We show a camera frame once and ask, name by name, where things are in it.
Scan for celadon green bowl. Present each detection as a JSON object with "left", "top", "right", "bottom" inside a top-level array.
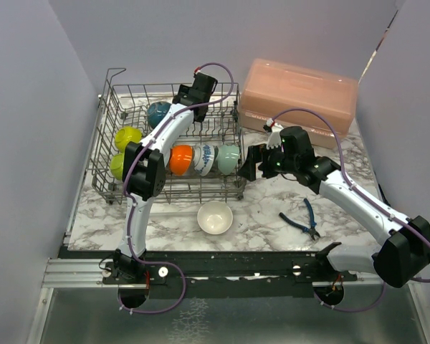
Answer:
[{"left": 216, "top": 145, "right": 240, "bottom": 175}]

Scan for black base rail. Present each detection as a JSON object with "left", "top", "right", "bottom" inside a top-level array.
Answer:
[{"left": 57, "top": 249, "right": 359, "bottom": 298}]

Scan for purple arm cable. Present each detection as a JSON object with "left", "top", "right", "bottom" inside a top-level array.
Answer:
[
  {"left": 274, "top": 108, "right": 430, "bottom": 312},
  {"left": 123, "top": 62, "right": 236, "bottom": 315}
]

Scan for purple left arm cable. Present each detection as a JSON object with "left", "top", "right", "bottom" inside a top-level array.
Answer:
[{"left": 123, "top": 62, "right": 236, "bottom": 315}]

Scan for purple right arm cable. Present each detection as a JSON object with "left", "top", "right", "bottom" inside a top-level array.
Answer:
[{"left": 274, "top": 108, "right": 430, "bottom": 312}]

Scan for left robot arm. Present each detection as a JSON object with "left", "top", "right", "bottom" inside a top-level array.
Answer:
[{"left": 113, "top": 72, "right": 218, "bottom": 283}]

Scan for grey wire dish rack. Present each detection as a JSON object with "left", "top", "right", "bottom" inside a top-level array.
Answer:
[{"left": 87, "top": 68, "right": 246, "bottom": 204}]

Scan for yellow-green bowl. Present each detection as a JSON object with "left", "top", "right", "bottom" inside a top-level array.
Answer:
[{"left": 114, "top": 126, "right": 142, "bottom": 153}]

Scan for white round bowl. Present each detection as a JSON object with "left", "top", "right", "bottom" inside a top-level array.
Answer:
[{"left": 168, "top": 145, "right": 193, "bottom": 176}]

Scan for blue-handled pliers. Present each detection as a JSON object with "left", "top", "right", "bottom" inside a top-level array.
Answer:
[{"left": 279, "top": 197, "right": 322, "bottom": 240}]

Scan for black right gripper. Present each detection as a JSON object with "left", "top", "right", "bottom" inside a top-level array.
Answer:
[{"left": 237, "top": 140, "right": 297, "bottom": 181}]

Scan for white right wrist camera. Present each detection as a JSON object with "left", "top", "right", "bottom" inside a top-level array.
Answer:
[{"left": 264, "top": 118, "right": 284, "bottom": 150}]

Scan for blue floral bowl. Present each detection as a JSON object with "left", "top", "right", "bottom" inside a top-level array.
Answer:
[{"left": 193, "top": 143, "right": 215, "bottom": 177}]

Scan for orange-tipped screwdriver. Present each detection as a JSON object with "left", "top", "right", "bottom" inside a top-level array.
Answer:
[{"left": 377, "top": 183, "right": 390, "bottom": 206}]

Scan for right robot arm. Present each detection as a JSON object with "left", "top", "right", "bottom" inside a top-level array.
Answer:
[{"left": 237, "top": 126, "right": 430, "bottom": 287}]

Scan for dark brown bowl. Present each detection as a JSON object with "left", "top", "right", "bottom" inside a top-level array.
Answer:
[{"left": 146, "top": 101, "right": 171, "bottom": 129}]

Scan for beige patterned bowl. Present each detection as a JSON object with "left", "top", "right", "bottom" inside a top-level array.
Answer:
[{"left": 196, "top": 201, "right": 234, "bottom": 235}]

